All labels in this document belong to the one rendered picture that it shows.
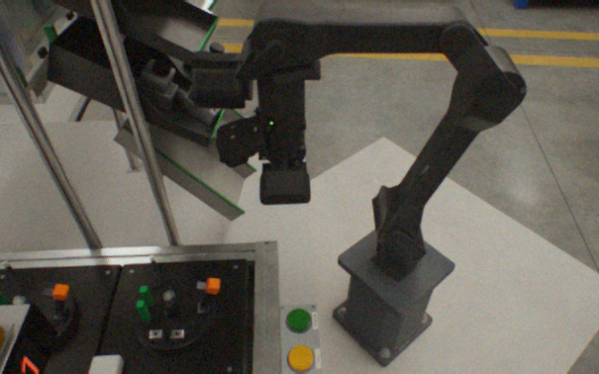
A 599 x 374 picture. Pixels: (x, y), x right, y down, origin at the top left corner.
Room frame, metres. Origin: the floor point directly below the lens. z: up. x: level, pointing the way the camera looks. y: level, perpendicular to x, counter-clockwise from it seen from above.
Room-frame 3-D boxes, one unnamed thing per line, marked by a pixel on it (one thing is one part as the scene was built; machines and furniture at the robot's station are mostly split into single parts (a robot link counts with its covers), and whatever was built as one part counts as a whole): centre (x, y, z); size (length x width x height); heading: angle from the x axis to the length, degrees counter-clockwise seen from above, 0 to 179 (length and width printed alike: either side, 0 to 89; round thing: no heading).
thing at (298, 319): (0.40, 0.00, 0.96); 0.04 x 0.04 x 0.02
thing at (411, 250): (0.45, -0.16, 1.15); 0.09 x 0.07 x 0.06; 178
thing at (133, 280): (0.40, 0.22, 1.01); 0.24 x 0.24 x 0.13; 3
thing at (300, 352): (0.33, 0.00, 0.96); 0.04 x 0.04 x 0.02
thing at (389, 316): (0.46, -0.17, 0.96); 0.15 x 0.15 x 0.20; 40
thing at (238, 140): (0.45, 0.08, 1.33); 0.07 x 0.07 x 0.06; 5
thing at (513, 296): (0.49, -0.13, 0.84); 0.90 x 0.70 x 0.03; 130
